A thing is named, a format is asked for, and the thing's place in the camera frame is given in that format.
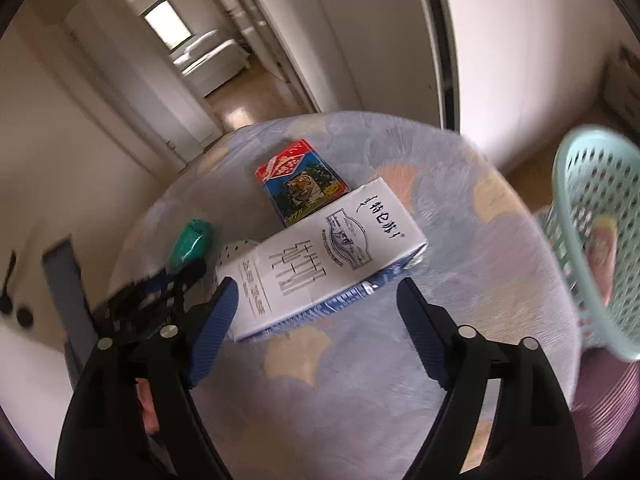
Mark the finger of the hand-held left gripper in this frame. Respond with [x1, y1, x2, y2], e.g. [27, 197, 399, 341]
[107, 258, 208, 341]
[112, 267, 176, 301]

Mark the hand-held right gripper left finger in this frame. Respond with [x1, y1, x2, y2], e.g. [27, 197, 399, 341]
[55, 276, 240, 480]

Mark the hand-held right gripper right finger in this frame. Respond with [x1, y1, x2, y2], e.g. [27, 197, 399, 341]
[396, 276, 583, 480]

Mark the green packet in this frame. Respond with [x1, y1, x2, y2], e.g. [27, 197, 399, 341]
[167, 218, 211, 273]

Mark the white and blue milk carton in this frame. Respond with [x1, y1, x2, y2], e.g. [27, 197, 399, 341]
[215, 177, 429, 343]

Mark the tiger print box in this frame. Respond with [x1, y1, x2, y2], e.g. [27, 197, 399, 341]
[255, 138, 351, 228]

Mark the pale pink wrapper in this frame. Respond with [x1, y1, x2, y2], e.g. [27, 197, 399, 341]
[587, 215, 618, 306]

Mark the mint green plastic basket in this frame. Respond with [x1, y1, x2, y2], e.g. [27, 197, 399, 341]
[537, 124, 640, 363]

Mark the white polka dot packet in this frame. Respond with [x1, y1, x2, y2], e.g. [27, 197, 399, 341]
[216, 239, 261, 273]

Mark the white door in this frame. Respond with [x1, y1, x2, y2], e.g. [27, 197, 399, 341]
[0, 25, 166, 441]

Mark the purple rug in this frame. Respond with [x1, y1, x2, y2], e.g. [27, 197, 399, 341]
[575, 347, 640, 466]

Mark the white bed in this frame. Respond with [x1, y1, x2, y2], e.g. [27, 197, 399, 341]
[172, 30, 251, 98]

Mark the window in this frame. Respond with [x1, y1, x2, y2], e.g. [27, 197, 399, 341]
[145, 0, 193, 51]

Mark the white wardrobe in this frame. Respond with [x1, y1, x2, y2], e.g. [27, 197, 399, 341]
[435, 0, 616, 176]

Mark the black door handle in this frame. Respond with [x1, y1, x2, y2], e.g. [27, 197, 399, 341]
[0, 250, 18, 313]

